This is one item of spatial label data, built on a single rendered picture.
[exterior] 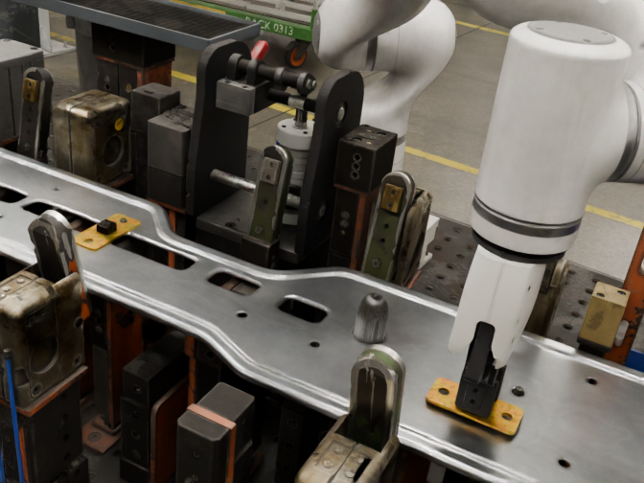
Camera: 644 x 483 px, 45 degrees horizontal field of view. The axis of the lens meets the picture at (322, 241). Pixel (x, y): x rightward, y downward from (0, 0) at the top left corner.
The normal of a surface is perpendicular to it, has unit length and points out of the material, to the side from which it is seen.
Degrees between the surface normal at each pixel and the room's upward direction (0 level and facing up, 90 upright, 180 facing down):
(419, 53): 98
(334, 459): 0
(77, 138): 90
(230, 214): 0
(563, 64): 90
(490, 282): 82
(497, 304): 85
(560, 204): 90
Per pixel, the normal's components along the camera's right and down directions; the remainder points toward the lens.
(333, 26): -0.82, 0.06
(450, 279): 0.11, -0.87
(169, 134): -0.46, 0.40
